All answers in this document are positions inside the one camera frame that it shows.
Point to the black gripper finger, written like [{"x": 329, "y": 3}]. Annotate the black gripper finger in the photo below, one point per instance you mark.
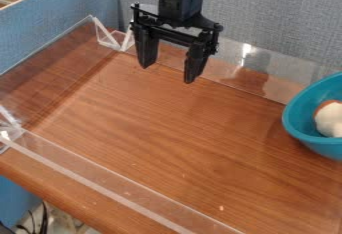
[
  {"x": 147, "y": 44},
  {"x": 195, "y": 61}
]

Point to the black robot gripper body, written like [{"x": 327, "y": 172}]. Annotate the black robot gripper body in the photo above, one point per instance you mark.
[{"x": 181, "y": 32}]

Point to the white brown mushroom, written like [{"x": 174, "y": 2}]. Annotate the white brown mushroom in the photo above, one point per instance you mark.
[{"x": 327, "y": 118}]

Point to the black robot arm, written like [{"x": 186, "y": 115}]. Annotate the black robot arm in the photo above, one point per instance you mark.
[{"x": 181, "y": 10}]

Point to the blue plastic bowl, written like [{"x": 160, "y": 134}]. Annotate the blue plastic bowl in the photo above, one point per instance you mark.
[{"x": 298, "y": 116}]

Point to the clear acrylic left barrier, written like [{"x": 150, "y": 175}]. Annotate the clear acrylic left barrier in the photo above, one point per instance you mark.
[{"x": 35, "y": 86}]

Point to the clear acrylic front barrier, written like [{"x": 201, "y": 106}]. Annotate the clear acrylic front barrier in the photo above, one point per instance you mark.
[{"x": 166, "y": 211}]

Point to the clear acrylic corner bracket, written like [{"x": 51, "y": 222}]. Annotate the clear acrylic corner bracket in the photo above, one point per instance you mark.
[{"x": 116, "y": 40}]

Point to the clear acrylic front bracket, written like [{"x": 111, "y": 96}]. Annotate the clear acrylic front bracket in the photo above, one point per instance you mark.
[{"x": 10, "y": 129}]

